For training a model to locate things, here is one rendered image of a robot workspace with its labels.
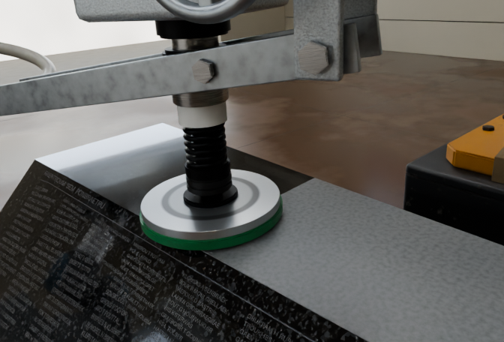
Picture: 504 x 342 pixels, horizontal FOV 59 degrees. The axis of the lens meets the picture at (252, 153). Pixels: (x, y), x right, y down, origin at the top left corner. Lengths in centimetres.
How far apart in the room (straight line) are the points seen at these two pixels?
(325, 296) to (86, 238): 44
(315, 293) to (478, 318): 17
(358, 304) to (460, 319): 10
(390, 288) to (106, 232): 46
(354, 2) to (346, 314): 37
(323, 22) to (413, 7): 708
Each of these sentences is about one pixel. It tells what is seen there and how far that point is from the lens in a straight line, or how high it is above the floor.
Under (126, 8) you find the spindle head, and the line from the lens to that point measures 54.
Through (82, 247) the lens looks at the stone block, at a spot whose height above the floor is 76.
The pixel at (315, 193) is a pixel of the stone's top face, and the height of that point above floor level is 82.
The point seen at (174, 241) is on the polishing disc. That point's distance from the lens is 62.
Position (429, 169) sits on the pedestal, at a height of 74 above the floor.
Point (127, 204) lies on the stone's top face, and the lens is 78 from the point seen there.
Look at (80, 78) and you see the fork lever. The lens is 69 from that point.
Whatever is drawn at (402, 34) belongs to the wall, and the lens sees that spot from 766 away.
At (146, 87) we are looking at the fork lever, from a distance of 61.
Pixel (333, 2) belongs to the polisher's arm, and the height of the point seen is 113.
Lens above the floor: 115
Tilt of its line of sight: 21 degrees down
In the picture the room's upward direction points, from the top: 4 degrees counter-clockwise
